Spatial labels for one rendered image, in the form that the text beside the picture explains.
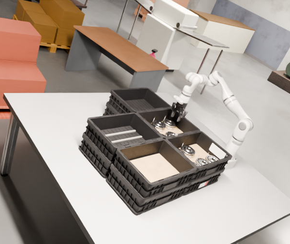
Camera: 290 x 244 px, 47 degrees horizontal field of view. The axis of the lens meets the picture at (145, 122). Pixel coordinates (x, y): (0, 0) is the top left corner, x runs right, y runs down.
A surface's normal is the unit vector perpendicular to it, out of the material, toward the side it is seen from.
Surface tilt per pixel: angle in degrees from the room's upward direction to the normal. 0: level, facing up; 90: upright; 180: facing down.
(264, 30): 90
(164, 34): 90
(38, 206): 0
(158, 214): 0
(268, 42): 90
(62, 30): 90
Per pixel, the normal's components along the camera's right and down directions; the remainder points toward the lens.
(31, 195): 0.34, -0.82
